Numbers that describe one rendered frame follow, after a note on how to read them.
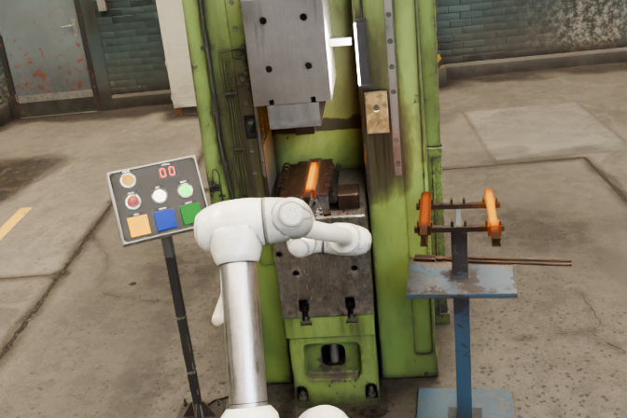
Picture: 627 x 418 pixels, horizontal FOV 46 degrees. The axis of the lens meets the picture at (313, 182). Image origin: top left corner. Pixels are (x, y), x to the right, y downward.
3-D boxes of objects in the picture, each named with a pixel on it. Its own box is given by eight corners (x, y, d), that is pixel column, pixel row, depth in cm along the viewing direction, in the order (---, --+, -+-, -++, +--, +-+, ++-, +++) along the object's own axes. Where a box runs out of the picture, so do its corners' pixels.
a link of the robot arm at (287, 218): (312, 197, 214) (265, 202, 214) (310, 188, 196) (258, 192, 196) (316, 242, 212) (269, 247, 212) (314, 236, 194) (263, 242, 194)
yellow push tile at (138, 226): (151, 232, 278) (147, 213, 278) (131, 238, 275) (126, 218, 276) (151, 233, 279) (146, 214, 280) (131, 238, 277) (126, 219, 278)
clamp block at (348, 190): (359, 209, 295) (358, 193, 293) (339, 210, 296) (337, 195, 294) (360, 197, 306) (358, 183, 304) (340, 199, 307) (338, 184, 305)
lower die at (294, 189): (329, 211, 296) (327, 191, 293) (280, 214, 298) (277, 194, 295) (333, 174, 336) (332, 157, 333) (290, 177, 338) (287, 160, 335)
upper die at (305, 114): (321, 126, 284) (318, 102, 281) (270, 130, 286) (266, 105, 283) (327, 98, 323) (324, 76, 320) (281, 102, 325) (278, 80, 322)
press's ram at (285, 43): (354, 99, 279) (345, -10, 265) (253, 106, 283) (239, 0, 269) (355, 74, 319) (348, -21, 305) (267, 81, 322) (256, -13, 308)
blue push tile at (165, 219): (177, 226, 281) (173, 207, 282) (158, 231, 278) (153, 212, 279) (177, 227, 282) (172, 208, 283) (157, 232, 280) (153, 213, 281)
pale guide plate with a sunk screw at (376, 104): (389, 132, 296) (386, 90, 290) (367, 134, 297) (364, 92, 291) (389, 131, 298) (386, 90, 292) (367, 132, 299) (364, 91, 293)
